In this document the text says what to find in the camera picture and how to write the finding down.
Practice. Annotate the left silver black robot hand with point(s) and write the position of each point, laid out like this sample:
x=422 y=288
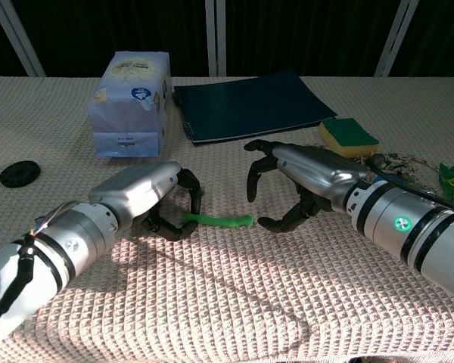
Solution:
x=136 y=191

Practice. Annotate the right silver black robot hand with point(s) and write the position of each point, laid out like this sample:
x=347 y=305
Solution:
x=318 y=170

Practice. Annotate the green toy bone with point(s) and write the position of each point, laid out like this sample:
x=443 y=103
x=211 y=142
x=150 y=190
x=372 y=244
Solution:
x=227 y=220

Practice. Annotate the yellow sponge with green pad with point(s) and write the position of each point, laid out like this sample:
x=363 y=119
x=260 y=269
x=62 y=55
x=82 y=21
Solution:
x=348 y=138

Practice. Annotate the blue tissue pack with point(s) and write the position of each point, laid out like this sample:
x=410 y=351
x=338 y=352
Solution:
x=130 y=113

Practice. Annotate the dark blue notebook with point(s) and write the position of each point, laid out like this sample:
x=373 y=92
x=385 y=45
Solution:
x=249 y=104

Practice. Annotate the black round disc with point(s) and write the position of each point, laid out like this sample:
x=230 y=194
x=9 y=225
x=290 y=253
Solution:
x=19 y=173

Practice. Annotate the green feather shuttlecock toy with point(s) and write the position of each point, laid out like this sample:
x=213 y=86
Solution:
x=452 y=177

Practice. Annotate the black curtain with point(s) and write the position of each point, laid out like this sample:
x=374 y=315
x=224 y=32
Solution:
x=306 y=34

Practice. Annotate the beige woven tablecloth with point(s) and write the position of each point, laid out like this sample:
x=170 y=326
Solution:
x=227 y=295

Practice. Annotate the slanted white frame post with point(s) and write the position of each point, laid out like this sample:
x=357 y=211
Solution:
x=19 y=38
x=395 y=38

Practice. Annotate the upright white frame post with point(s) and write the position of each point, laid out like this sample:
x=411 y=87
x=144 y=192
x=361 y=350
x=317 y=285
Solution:
x=215 y=38

